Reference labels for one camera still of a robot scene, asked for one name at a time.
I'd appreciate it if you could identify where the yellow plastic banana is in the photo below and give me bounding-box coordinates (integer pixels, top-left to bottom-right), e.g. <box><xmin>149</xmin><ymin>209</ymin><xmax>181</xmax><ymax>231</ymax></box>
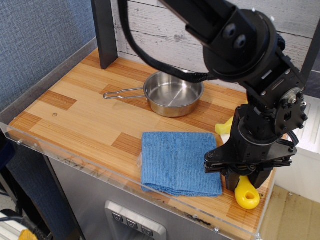
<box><xmin>215</xmin><ymin>105</ymin><xmax>242</xmax><ymax>136</ymax></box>

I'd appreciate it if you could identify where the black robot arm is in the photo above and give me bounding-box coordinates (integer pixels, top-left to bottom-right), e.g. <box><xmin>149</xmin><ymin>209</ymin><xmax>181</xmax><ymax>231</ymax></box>
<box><xmin>163</xmin><ymin>0</ymin><xmax>307</xmax><ymax>191</ymax></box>

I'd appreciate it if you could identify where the yellow black object bottom left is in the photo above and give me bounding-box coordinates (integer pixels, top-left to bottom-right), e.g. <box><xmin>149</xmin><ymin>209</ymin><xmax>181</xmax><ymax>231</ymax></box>
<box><xmin>0</xmin><ymin>212</ymin><xmax>48</xmax><ymax>240</ymax></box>

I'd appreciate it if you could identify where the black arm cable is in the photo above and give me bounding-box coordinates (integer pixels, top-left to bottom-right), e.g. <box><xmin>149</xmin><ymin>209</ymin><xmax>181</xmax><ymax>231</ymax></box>
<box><xmin>117</xmin><ymin>0</ymin><xmax>216</xmax><ymax>85</ymax></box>

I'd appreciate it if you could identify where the white appliance at right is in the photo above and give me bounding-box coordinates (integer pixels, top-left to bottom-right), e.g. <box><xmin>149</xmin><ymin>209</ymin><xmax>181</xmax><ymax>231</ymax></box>
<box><xmin>275</xmin><ymin>96</ymin><xmax>320</xmax><ymax>203</ymax></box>

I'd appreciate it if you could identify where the stainless steel pot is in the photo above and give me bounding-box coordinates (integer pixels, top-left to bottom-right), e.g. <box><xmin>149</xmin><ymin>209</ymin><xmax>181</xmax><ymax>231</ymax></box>
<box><xmin>103</xmin><ymin>71</ymin><xmax>205</xmax><ymax>118</ymax></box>

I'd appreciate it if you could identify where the silver button panel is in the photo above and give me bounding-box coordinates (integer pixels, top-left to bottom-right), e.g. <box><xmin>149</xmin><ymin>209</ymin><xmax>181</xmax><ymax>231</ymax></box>
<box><xmin>104</xmin><ymin>200</ymin><xmax>167</xmax><ymax>240</ymax></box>

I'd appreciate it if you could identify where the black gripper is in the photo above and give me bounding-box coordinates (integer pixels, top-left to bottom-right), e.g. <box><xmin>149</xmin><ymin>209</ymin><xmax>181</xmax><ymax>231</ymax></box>
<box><xmin>204</xmin><ymin>104</ymin><xmax>298</xmax><ymax>192</ymax></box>

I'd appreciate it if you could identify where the clear acrylic edge guard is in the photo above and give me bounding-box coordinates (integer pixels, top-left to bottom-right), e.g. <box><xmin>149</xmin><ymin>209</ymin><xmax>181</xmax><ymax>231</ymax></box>
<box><xmin>0</xmin><ymin>121</ymin><xmax>291</xmax><ymax>240</ymax></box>

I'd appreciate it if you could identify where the black left post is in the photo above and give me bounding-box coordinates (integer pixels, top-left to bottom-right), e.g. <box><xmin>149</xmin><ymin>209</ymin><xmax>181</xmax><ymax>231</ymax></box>
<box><xmin>91</xmin><ymin>0</ymin><xmax>118</xmax><ymax>70</ymax></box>

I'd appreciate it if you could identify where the blue folded cloth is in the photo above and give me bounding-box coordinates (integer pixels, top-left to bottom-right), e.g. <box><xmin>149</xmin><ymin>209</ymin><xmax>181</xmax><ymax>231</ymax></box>
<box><xmin>141</xmin><ymin>132</ymin><xmax>223</xmax><ymax>197</ymax></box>

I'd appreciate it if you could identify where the white knife yellow handle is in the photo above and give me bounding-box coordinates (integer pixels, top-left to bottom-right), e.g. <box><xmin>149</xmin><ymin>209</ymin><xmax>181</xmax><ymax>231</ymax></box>
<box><xmin>221</xmin><ymin>133</ymin><xmax>261</xmax><ymax>210</ymax></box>

